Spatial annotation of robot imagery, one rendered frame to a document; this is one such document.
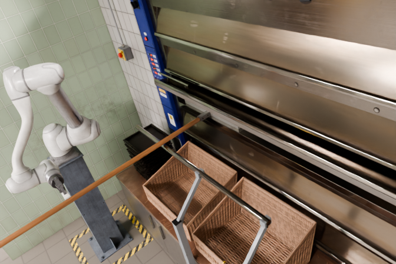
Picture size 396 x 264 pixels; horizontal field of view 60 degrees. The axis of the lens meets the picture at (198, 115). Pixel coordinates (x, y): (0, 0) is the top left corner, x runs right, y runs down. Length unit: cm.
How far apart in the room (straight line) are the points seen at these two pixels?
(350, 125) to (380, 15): 47
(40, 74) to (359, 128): 164
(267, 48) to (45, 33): 191
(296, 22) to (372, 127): 49
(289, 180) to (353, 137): 60
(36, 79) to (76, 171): 88
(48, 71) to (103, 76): 115
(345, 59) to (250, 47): 47
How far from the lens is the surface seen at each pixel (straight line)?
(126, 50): 284
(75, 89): 314
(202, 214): 227
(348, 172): 142
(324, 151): 156
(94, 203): 294
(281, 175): 200
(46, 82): 212
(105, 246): 326
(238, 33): 169
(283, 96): 165
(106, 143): 343
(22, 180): 224
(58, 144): 259
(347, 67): 136
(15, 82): 217
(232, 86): 187
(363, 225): 182
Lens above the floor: 242
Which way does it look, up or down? 32 degrees down
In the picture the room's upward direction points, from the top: 14 degrees counter-clockwise
